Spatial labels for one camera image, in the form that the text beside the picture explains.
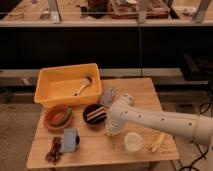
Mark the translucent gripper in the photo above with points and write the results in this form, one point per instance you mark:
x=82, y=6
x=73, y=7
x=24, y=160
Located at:
x=114, y=125

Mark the clear plastic fork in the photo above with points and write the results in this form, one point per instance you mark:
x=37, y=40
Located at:
x=113, y=142

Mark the black bowl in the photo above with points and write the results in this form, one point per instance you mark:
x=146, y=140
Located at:
x=94, y=114

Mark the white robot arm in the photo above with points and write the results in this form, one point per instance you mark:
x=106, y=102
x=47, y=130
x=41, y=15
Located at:
x=196, y=128

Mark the white paper cup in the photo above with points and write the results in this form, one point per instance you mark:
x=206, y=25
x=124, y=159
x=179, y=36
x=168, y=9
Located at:
x=133, y=142

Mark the grey blue cloth pouch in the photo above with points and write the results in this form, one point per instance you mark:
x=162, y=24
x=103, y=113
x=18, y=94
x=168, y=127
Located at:
x=107, y=96

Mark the dark round object behind sponge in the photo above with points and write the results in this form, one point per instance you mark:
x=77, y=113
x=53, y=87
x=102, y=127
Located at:
x=77, y=140

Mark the wooden table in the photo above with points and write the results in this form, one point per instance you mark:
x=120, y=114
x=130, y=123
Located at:
x=96, y=152

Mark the green pickle toy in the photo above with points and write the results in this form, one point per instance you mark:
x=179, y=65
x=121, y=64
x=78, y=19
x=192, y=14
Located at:
x=61, y=118

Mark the blue sponge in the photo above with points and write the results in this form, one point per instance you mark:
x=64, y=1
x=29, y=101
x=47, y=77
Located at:
x=69, y=140

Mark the yellow banana toy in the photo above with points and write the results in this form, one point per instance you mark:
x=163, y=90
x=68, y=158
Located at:
x=157, y=143

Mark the terracotta bowl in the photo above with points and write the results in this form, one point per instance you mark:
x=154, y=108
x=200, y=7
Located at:
x=51, y=113

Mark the yellow plastic bin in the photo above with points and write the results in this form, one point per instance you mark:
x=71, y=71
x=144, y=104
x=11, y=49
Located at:
x=58, y=85

